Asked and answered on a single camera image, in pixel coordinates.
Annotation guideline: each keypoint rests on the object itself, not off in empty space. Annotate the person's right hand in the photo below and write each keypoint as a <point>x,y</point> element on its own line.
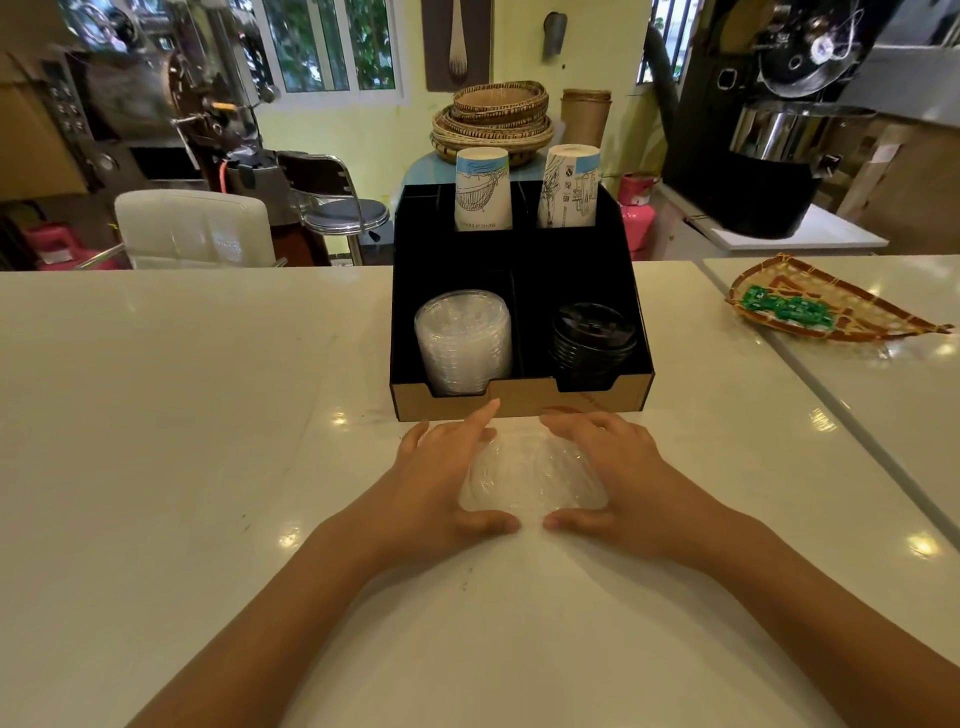
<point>645,499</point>

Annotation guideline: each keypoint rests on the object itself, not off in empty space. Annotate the person's left hand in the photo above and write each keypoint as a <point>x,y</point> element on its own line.
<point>416,499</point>

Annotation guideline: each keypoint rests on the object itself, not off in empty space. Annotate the person's right thumb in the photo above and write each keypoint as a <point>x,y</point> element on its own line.
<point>574,520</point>

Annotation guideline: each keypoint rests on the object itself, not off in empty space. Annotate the person's left thumb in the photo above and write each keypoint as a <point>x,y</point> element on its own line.
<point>491,523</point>

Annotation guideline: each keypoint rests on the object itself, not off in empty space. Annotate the clear plastic lids bundle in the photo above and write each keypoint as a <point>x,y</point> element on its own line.
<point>532,472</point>

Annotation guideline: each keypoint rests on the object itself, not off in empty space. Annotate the person's left forearm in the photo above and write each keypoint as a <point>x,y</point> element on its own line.
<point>262,637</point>

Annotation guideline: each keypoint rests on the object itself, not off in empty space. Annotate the person's right forearm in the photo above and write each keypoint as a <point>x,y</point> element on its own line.
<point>832,637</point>

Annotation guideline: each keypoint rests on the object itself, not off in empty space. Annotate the stack of black cup lids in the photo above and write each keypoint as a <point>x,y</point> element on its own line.
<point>592,345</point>

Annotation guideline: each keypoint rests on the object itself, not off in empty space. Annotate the stack of clear dome lids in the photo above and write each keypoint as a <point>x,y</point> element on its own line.
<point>463,341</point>

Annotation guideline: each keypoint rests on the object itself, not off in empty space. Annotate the black cardboard organizer box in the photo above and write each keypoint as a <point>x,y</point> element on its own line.
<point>525,270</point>

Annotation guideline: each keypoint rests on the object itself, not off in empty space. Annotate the pile of green packets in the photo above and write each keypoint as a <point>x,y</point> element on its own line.
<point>787,307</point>

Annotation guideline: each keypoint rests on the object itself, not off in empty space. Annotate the stack of blue-rimmed paper cups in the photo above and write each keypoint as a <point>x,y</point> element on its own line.
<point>482,191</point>

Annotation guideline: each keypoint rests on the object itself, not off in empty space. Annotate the stack of sketch-print paper cups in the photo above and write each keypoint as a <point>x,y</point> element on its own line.
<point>568,187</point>

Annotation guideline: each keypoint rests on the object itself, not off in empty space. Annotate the chrome bar stool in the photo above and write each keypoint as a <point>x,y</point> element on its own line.
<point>341,214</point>

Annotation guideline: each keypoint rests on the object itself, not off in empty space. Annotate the light blue table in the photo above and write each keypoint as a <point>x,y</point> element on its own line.
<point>420,172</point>

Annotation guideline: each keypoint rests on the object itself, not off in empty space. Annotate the boat-shaped woven tray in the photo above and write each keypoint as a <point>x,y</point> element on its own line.
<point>862,300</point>

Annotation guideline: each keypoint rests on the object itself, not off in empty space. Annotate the white side table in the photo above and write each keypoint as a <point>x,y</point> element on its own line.
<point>817,229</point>

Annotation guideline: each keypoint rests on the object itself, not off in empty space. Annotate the stack of woven baskets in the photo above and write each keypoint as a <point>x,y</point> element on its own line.
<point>491,120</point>

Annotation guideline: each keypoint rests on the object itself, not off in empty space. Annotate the stack of brown paper cups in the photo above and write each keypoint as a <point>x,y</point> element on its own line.
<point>585,116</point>

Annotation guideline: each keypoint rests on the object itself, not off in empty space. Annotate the white padded chair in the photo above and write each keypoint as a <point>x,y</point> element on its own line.
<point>195,229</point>

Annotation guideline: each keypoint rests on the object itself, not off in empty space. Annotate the black coffee roaster machine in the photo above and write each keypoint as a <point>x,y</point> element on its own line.
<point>772,150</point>

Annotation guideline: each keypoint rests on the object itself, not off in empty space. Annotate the brown cardboard boxes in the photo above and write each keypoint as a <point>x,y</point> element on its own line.
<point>907,187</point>

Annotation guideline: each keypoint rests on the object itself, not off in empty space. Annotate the barred window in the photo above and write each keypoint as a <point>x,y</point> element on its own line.
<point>671,34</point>

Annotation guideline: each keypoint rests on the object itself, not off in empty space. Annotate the white-framed window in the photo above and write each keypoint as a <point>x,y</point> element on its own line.
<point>330,45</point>

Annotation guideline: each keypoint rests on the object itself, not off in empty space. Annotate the pink plastic stool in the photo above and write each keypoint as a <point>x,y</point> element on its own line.
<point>60,244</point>

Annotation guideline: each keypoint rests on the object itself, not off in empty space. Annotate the silver coffee roaster machine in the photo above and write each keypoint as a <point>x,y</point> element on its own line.
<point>150,90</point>

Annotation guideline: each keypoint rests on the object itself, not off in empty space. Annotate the brown spoon wall picture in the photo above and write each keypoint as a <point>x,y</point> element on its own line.
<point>457,41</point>

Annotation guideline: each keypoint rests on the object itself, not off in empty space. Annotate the grey wall fixture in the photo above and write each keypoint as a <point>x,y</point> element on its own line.
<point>554,34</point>

